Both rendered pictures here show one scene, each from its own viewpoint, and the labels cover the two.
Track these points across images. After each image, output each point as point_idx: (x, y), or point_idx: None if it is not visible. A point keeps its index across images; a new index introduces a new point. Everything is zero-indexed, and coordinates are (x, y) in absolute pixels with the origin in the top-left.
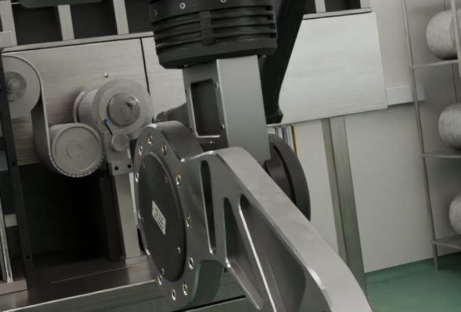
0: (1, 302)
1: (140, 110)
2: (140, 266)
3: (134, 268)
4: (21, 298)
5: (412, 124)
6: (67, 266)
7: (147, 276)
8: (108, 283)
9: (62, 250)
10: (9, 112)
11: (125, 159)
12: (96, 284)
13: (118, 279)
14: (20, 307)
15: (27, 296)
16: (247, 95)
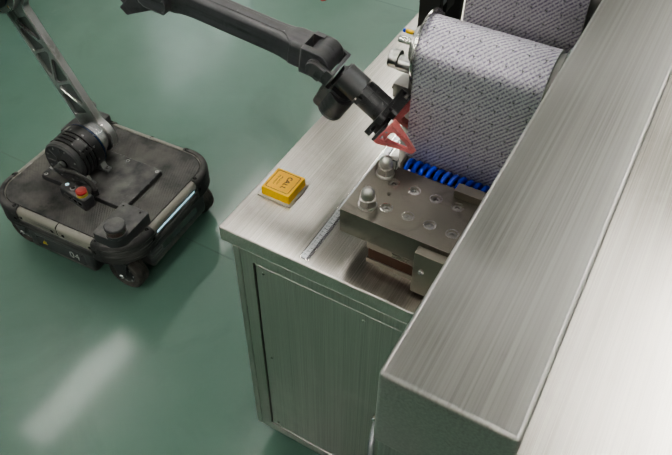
0: (397, 75)
1: (408, 56)
2: (371, 154)
3: (371, 148)
4: (390, 82)
5: None
6: None
7: (328, 133)
8: (347, 115)
9: None
10: None
11: (399, 81)
12: (358, 113)
13: (350, 124)
14: (364, 71)
15: (390, 86)
16: None
